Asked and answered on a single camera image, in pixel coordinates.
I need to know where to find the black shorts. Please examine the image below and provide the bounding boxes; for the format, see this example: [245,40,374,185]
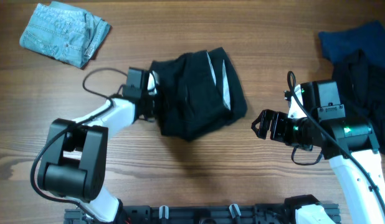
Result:
[150,47,247,141]

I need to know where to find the black garment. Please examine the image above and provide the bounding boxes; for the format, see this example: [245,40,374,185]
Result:
[332,50,385,154]

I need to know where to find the light blue jeans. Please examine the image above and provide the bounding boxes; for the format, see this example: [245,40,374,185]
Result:
[19,1,111,68]

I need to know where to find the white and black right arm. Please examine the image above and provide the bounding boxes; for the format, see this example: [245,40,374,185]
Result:
[251,80,385,223]

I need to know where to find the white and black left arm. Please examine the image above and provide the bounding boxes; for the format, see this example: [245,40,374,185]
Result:
[30,68,159,223]

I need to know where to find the dark blue garment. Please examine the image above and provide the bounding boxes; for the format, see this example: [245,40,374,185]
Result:
[318,21,385,68]

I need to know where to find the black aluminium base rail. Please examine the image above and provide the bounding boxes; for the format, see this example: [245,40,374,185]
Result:
[63,203,341,224]

